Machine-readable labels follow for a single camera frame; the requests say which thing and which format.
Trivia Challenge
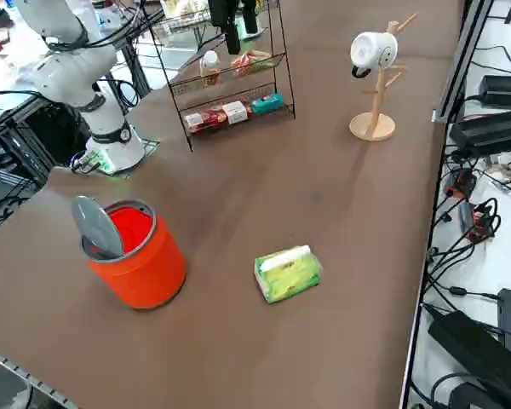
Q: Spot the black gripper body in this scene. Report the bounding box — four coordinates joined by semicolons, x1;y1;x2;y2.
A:
207;0;259;22

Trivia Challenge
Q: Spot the grey swing bin lid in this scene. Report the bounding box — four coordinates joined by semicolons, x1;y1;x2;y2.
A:
71;195;124;260

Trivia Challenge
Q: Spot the green tissue pack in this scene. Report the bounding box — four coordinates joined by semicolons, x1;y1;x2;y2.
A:
254;251;324;305

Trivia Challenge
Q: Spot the orange round bin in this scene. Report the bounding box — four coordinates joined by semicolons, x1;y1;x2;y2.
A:
86;198;188;310

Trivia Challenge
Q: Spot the wrapped sandwich packet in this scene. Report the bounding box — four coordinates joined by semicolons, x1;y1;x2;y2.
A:
231;49;278;74

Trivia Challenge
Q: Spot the large yellow snack packet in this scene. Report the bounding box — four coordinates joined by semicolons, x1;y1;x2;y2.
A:
159;0;216;22

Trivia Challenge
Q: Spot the orange drink bottle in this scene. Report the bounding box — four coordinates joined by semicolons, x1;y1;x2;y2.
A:
198;49;221;89

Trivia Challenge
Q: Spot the teal snack box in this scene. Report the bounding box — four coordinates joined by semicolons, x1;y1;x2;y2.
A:
250;92;285;116

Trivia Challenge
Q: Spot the white red snack box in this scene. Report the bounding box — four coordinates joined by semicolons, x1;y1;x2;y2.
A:
221;101;251;126

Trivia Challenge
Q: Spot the red biscuit box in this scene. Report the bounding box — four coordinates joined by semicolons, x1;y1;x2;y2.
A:
182;107;230;134

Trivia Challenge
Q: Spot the white mug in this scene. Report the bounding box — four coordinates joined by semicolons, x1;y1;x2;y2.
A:
349;31;399;80

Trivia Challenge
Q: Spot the wooden mug tree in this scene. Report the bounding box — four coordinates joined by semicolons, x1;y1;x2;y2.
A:
348;12;419;141

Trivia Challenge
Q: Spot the black power adapter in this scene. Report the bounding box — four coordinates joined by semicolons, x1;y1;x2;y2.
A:
428;309;511;409
449;108;511;158
479;75;511;108

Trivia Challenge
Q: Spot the red black power device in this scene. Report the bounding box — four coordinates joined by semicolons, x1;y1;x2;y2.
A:
457;199;502;245
444;168;478;199

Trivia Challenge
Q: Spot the black wire shelf rack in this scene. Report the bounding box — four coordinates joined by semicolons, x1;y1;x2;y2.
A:
147;0;298;153

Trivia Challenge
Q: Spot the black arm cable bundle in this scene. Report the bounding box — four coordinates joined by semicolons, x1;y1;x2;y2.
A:
44;0;167;114

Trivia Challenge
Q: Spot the aluminium frame post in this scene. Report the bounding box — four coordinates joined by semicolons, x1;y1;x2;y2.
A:
432;0;495;124

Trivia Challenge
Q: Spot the aluminium table rail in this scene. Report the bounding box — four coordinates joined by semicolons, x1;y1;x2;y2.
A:
0;344;82;409

